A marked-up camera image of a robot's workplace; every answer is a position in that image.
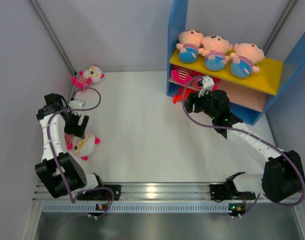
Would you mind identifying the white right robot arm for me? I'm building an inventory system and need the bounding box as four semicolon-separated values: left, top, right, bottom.
183;90;305;204

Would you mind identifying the white slotted cable duct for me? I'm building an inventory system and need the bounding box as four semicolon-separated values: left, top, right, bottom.
42;202;242;213

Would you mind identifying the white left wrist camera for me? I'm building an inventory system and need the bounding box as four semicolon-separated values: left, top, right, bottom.
68;99;86;109

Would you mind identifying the striped pink plush on shelf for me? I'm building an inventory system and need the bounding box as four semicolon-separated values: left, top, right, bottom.
170;65;196;86

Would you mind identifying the pink doll plush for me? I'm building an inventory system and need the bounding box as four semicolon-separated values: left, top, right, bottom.
198;35;233;72
229;43;266;79
176;29;204;64

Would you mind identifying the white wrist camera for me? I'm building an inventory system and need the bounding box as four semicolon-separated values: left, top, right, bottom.
198;75;215;97
68;99;86;109

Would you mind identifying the blue toy shelf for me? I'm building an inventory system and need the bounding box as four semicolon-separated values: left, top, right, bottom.
166;0;305;125

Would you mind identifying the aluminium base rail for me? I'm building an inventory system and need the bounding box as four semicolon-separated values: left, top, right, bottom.
32;182;302;203

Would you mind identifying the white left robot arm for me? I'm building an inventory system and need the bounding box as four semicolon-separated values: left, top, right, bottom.
35;93;106;200

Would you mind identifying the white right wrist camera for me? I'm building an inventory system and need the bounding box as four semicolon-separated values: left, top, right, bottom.
198;75;215;97

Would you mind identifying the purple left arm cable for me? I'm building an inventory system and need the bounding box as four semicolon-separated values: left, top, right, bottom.
45;87;115;221

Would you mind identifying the red shark plush on shelf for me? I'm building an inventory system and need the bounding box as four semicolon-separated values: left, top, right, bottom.
172;86;196;104

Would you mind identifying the white pink plush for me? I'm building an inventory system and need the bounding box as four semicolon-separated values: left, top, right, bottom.
70;65;105;91
64;133;101;161
194;75;221;91

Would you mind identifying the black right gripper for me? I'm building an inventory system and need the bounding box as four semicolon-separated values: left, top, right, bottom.
182;87;218;120

